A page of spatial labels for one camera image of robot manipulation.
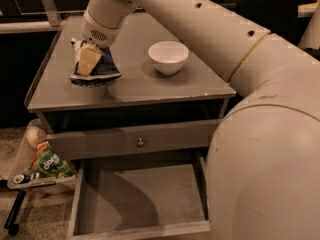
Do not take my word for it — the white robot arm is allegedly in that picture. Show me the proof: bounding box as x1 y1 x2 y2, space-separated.
82 0 320 240

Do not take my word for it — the clear plastic side bin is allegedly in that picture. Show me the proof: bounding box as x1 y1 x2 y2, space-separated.
7 119 76 190

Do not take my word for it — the black stand leg with wheel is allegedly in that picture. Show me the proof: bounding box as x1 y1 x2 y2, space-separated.
4 190 26 236

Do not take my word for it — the grey wooden drawer cabinet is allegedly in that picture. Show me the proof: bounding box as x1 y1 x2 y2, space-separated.
23 11 237 240

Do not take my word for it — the blue chip bag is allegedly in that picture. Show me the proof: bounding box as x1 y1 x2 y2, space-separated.
70 38 122 87

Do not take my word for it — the black office chair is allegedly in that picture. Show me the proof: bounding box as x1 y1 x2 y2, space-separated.
236 0 320 60

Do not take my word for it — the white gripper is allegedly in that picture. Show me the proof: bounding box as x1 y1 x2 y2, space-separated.
78 11 120 76

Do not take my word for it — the open grey middle drawer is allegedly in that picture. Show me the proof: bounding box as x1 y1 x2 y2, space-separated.
68 150 210 240

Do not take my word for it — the silver soda can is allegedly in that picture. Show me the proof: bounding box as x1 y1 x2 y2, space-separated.
13 174 31 184

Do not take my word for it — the green snack bag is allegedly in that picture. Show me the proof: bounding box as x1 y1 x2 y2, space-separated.
30 142 73 179

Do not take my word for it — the grey upper drawer with knob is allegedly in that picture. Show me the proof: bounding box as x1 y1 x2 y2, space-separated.
47 120 220 160

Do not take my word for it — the white ceramic bowl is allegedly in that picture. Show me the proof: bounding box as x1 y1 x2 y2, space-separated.
148 41 189 76

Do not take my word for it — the grey metal wall rail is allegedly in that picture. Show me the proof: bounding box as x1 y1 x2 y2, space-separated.
0 0 91 36

